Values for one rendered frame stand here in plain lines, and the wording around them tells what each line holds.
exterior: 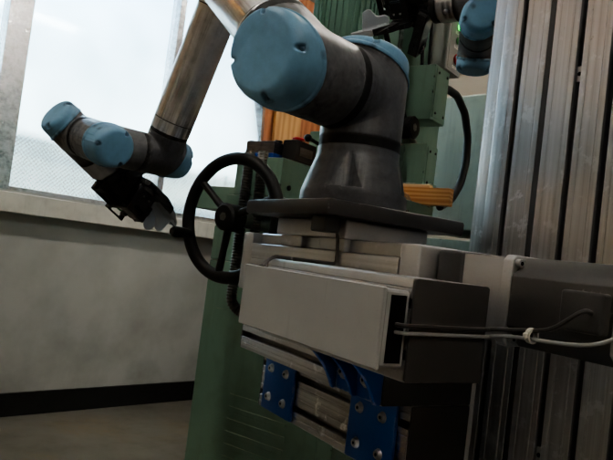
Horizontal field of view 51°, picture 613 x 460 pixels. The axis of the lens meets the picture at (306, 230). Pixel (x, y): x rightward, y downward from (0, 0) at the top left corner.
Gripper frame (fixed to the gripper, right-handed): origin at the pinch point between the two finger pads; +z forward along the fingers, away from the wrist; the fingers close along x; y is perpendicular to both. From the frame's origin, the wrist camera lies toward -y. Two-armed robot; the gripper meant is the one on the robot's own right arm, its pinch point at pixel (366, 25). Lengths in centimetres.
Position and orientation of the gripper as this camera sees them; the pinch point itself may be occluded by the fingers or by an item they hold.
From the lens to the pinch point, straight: 164.0
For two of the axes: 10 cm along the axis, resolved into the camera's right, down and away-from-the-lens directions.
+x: -5.3, 5.9, -6.1
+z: -7.9, -0.9, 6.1
